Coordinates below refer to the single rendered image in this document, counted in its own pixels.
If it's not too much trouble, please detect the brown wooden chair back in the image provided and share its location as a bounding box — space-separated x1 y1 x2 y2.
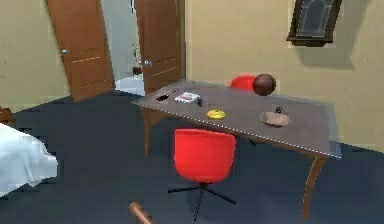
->
128 201 154 224

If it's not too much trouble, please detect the brown wooden door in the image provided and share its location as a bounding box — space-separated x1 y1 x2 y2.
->
45 0 116 103
134 0 186 95

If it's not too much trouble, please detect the yellow round dish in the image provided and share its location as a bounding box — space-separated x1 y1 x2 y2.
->
206 108 227 120

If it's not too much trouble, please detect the beige bowl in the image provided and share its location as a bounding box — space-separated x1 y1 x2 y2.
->
259 111 290 129

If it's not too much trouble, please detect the red swivel chair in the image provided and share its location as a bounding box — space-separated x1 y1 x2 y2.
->
229 74 257 92
167 128 237 222

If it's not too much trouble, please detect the white bed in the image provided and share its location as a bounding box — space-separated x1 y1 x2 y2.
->
0 122 59 198

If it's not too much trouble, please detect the brown wooden nightstand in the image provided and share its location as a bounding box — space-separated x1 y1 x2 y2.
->
0 105 14 126

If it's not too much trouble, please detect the brown ball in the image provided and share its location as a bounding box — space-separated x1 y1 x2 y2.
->
251 73 277 97

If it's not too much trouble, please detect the grey top wooden table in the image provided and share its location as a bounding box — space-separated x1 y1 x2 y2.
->
131 79 343 224

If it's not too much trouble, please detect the potted house plant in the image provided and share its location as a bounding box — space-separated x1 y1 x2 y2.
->
131 43 144 76

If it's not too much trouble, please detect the white book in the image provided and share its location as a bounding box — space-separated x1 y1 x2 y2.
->
173 91 201 105

